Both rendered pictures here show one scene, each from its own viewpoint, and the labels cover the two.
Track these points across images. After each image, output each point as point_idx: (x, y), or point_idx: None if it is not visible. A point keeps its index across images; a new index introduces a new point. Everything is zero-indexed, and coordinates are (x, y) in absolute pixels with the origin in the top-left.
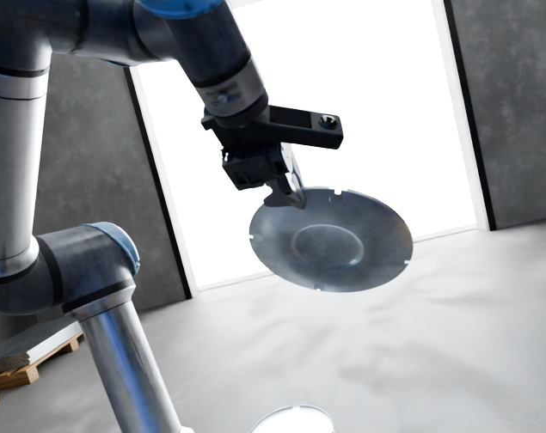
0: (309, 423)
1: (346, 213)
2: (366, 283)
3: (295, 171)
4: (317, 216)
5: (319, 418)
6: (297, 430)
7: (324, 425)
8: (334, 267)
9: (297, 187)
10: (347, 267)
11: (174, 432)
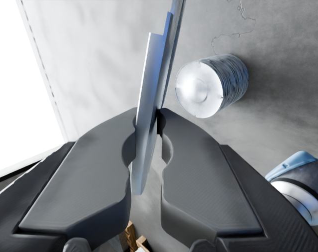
0: (189, 77)
1: (180, 1)
2: (185, 5)
3: (128, 180)
4: (166, 75)
5: (187, 70)
6: (195, 85)
7: (193, 67)
8: (173, 47)
9: (211, 171)
10: (179, 28)
11: (294, 201)
